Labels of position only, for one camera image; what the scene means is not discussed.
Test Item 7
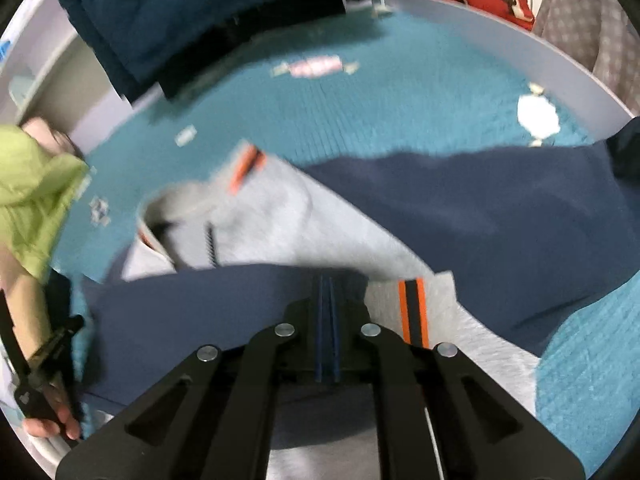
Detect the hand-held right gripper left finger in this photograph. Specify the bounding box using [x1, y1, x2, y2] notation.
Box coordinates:
[56, 275, 329, 480]

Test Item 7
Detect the person's left hand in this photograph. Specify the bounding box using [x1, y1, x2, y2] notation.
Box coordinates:
[22, 402, 82, 442]

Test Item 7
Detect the teal printed blanket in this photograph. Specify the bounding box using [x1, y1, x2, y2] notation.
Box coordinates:
[50, 10, 640, 476]

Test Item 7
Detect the person's left forearm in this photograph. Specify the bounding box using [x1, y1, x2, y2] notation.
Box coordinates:
[0, 125, 91, 373]

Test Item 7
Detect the grey checked cloth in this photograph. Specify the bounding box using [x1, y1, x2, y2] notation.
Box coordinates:
[532, 0, 640, 116]

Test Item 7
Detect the grey and navy sweatshirt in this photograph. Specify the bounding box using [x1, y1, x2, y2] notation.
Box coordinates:
[82, 132, 640, 480]

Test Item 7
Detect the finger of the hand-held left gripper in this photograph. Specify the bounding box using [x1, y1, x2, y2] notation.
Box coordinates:
[27, 315, 85, 377]

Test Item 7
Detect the white shelf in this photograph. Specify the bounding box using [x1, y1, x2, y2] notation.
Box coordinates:
[0, 0, 81, 126]

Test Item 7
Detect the dark blue padded jacket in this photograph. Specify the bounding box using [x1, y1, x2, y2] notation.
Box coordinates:
[52, 0, 398, 103]

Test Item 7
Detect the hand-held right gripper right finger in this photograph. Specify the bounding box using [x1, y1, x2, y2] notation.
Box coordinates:
[330, 275, 586, 480]

